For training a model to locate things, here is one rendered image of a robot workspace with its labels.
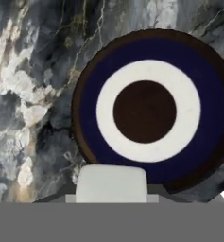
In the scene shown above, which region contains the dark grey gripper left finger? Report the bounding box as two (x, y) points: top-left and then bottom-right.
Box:
(32, 183), (78, 204)

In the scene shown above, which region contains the white marshmallow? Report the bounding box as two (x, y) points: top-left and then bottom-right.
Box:
(75, 164), (148, 204)

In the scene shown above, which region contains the white cup of hot chocolate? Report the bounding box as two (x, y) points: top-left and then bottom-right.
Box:
(95, 59), (202, 164)

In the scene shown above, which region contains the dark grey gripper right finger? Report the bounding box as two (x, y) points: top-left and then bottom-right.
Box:
(146, 183), (191, 204)

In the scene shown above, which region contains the blue saucer with brown rim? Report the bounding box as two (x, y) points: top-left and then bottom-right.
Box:
(70, 28), (224, 194)

